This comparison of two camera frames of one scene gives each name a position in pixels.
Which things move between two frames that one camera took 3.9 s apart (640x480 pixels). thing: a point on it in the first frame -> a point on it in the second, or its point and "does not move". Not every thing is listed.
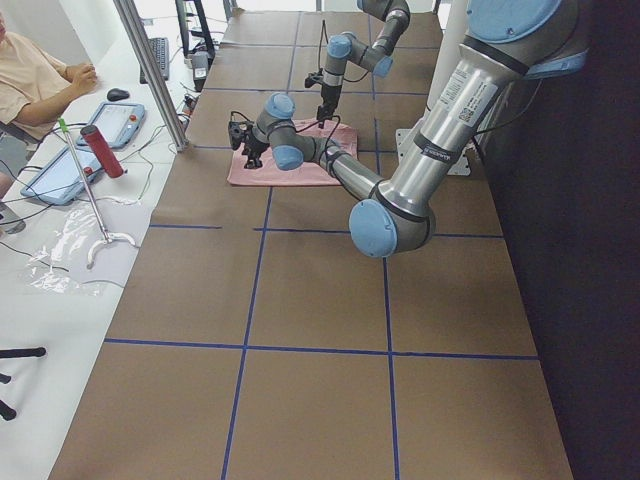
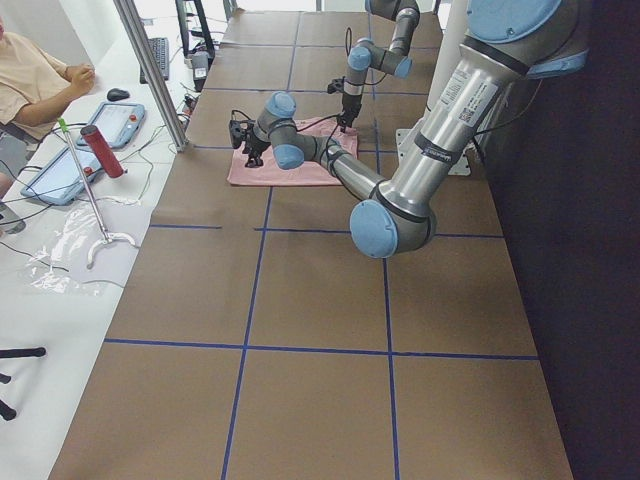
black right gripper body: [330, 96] -> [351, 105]
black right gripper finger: [320, 116] -> [341, 120]
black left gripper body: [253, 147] does not move
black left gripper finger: [250, 164] does not move
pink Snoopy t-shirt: [312, 171] does not move
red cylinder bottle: [108, 160] does not move
